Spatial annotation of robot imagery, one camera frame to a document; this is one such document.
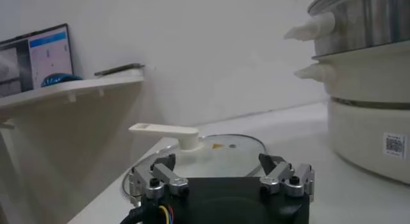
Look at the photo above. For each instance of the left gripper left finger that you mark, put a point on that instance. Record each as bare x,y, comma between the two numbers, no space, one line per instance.
160,175

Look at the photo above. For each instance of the white side desk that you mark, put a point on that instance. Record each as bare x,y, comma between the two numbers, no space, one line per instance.
48,94

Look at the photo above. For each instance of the white electric cooker pot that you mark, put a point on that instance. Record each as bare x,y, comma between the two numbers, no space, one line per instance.
358,132

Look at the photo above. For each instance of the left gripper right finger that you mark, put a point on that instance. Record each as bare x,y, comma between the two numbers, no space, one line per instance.
282,177

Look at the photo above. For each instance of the black laptop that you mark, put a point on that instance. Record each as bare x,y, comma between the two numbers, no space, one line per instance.
48,59

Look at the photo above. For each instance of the stainless steel steamer basket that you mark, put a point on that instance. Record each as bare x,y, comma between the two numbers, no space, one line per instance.
362,20

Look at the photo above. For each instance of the flat white box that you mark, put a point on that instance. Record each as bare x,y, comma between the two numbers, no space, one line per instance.
128,73

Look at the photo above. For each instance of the flat black box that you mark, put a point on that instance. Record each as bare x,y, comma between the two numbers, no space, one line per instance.
118,68

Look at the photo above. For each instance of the blue computer mouse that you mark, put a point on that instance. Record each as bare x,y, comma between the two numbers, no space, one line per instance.
57,79

